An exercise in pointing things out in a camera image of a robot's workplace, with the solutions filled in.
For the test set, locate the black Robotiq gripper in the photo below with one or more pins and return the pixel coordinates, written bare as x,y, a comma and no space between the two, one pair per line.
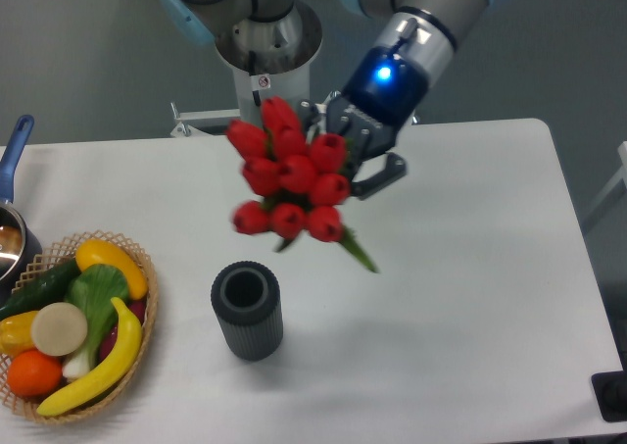
373,106

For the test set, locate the red tulip bouquet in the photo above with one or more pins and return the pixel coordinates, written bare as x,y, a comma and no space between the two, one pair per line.
300,178

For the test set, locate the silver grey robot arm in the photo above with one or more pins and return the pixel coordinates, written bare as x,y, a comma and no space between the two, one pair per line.
426,32

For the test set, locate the dark grey ribbed vase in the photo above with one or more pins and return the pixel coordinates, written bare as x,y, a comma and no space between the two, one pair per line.
246,299

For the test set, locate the white furniture at right edge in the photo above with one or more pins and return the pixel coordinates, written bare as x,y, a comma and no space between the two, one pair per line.
608,196

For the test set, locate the purple red vegetable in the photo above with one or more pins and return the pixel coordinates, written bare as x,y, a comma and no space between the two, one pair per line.
139,309

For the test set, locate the yellow squash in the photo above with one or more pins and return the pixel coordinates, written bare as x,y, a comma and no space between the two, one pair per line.
100,252

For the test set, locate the green bok choy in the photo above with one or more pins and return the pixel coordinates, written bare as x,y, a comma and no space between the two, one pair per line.
92,292

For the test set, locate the woven wicker basket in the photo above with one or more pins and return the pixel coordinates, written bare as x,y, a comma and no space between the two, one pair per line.
57,253

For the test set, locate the green cucumber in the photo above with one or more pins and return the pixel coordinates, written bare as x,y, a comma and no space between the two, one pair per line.
49,287

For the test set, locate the yellow banana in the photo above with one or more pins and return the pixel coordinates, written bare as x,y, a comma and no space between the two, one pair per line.
105,375

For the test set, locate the beige round disc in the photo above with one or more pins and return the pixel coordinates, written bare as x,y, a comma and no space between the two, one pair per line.
58,329

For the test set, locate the black device at table edge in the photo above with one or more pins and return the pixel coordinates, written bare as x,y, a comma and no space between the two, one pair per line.
610,392

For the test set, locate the yellow bell pepper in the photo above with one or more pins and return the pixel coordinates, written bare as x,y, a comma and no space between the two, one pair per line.
15,334

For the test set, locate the orange fruit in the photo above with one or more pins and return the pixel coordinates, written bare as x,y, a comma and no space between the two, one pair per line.
33,374

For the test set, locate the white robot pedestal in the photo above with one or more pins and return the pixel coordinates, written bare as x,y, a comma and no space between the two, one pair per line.
274,96

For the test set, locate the white metal base frame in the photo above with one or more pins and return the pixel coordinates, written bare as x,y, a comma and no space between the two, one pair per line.
189,124

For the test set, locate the blue handled saucepan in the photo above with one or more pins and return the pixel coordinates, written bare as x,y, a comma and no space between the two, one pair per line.
19,245

